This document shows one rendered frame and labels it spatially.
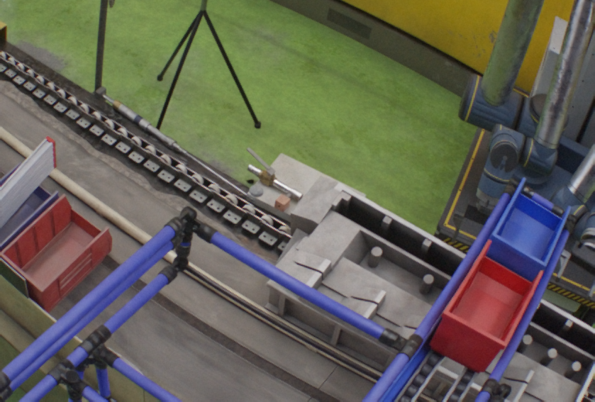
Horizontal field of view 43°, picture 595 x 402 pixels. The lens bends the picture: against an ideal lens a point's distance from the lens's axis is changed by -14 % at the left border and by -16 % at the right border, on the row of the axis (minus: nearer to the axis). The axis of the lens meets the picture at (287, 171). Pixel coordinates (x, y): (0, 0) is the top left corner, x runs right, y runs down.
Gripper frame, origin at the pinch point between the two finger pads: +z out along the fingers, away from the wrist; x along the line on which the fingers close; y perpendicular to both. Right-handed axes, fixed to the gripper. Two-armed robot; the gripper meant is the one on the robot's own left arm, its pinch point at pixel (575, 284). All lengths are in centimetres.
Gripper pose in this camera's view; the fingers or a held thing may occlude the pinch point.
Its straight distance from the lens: 244.5
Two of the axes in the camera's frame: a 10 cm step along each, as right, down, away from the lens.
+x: 8.3, 4.7, -2.8
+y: 0.7, -6.0, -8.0
